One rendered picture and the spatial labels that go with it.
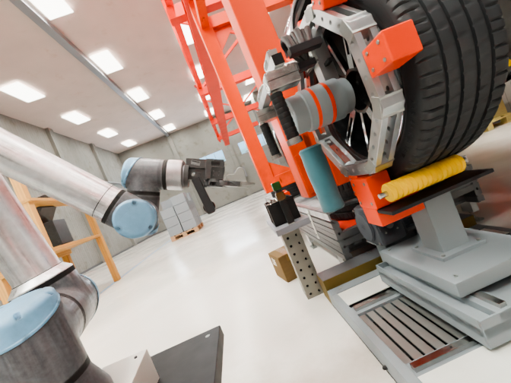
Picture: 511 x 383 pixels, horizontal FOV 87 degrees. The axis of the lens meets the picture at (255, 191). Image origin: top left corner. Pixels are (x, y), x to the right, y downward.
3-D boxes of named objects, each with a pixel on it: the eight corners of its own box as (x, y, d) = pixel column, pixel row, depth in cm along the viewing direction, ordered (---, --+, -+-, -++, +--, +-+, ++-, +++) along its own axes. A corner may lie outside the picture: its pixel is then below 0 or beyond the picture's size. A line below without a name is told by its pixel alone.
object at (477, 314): (616, 294, 68) (602, 258, 68) (492, 353, 66) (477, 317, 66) (455, 250, 118) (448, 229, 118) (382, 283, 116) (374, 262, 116)
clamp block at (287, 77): (302, 78, 71) (294, 59, 71) (271, 90, 71) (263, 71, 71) (297, 86, 76) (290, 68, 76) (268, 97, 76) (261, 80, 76)
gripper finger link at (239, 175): (257, 167, 81) (226, 166, 79) (255, 187, 80) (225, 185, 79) (255, 169, 84) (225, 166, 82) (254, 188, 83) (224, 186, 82)
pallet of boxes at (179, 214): (199, 230, 827) (182, 192, 823) (172, 242, 820) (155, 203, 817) (204, 225, 955) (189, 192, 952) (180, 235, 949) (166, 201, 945)
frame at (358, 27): (431, 159, 66) (347, -51, 64) (407, 170, 65) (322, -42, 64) (344, 173, 120) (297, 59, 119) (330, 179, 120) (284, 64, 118)
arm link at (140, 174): (128, 191, 83) (130, 158, 83) (170, 192, 84) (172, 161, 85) (117, 190, 73) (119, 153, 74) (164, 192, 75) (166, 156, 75)
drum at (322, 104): (363, 108, 85) (346, 66, 85) (302, 133, 84) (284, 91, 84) (345, 119, 99) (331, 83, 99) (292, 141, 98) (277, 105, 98)
